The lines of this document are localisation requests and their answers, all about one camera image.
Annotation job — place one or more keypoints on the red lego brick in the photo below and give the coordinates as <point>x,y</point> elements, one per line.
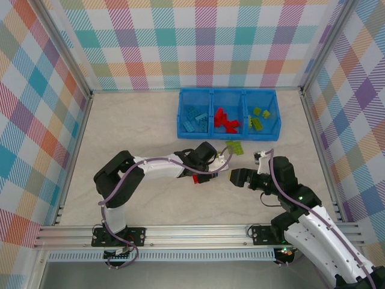
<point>196,179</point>
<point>221,113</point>
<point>235,123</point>
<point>227,121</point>
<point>218,123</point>
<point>231,130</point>

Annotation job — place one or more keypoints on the small green lego brick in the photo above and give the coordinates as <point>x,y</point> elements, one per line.
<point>266,113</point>
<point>257,111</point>

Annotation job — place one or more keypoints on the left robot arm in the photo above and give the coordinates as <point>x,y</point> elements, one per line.
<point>117,180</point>

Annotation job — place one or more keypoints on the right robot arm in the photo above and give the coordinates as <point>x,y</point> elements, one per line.
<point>319,241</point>

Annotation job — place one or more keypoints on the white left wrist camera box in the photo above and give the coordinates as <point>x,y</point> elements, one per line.
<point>221,165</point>

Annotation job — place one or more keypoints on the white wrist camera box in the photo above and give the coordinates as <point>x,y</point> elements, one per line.
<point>221,165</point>
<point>261,160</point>

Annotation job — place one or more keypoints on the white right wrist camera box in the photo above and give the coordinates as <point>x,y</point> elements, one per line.
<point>261,160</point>

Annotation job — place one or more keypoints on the aluminium side rail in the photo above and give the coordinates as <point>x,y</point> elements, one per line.
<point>319,144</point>
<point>75,150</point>

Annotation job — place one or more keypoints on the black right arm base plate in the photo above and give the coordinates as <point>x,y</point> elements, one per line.
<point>261,236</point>

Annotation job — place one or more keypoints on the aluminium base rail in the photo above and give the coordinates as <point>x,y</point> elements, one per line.
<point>195,238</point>

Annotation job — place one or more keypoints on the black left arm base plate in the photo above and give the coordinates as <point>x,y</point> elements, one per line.
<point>136,236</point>

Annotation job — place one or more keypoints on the aluminium rear rail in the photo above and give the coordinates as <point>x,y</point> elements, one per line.
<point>135,90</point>

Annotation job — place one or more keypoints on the aluminium frame post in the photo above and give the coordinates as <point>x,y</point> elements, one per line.
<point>325,45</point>
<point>70,51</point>

